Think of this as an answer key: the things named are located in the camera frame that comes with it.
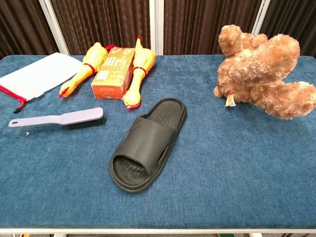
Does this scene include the black rubber slide sandal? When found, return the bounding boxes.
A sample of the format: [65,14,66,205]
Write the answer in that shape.
[108,98,188,194]

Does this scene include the lavender handled scrub brush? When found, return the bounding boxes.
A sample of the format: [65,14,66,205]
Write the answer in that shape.
[8,107,106,131]

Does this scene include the yellow rubber chicken toy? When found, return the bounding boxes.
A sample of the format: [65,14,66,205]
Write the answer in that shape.
[120,35,157,110]
[58,41,117,99]

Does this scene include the orange cardboard box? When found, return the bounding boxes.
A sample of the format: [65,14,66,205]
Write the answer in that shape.
[90,46,136,101]

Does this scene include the blue fabric table cover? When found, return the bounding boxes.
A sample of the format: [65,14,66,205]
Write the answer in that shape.
[0,54,316,230]

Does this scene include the brown pleated partition panel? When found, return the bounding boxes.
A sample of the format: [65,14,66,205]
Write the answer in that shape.
[50,0,151,55]
[163,0,262,55]
[0,0,58,59]
[260,0,316,58]

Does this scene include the brown plush teddy bear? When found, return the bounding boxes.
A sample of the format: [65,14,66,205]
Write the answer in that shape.
[213,24,316,120]

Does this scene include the white zip pouch red edge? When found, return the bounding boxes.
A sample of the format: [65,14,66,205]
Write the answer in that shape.
[0,52,83,114]

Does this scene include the white partition frame post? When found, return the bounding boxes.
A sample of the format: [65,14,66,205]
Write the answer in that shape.
[149,0,165,55]
[39,0,70,55]
[251,0,271,35]

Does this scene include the white table frame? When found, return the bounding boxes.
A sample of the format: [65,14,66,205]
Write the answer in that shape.
[0,228,316,237]

